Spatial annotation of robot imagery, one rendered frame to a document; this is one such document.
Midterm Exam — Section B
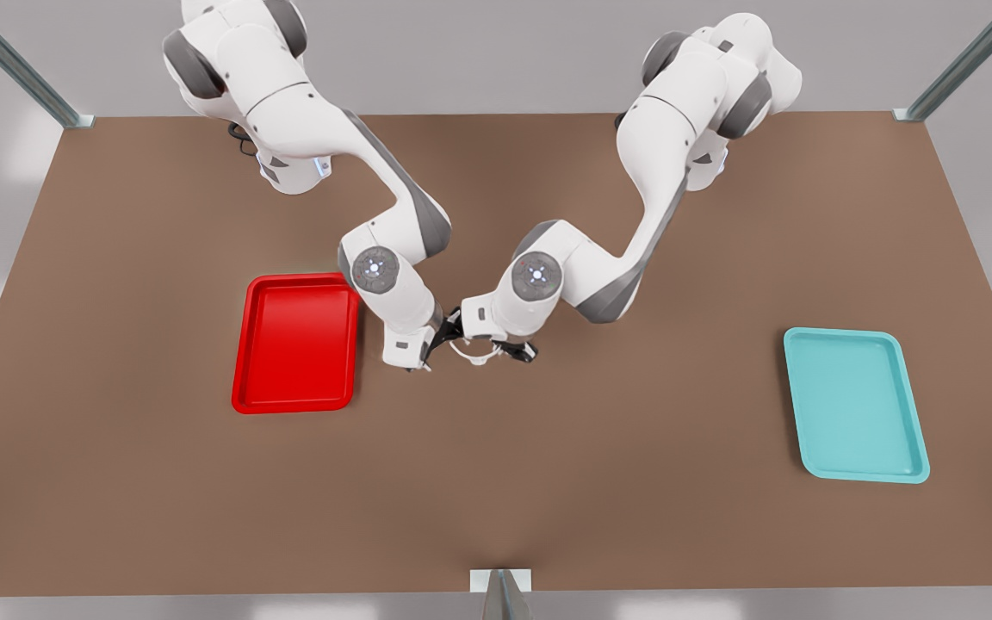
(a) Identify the teal rectangular tray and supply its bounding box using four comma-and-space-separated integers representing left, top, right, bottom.
783, 326, 932, 485

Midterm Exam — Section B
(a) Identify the red rectangular tray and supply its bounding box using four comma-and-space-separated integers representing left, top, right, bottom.
231, 272, 362, 416

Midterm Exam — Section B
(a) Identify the silver frame post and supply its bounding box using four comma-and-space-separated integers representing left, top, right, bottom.
0, 0, 96, 131
891, 0, 992, 123
469, 567, 534, 620

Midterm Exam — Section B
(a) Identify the white drainage pipe clamp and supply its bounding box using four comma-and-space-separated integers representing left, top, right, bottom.
449, 338, 499, 368

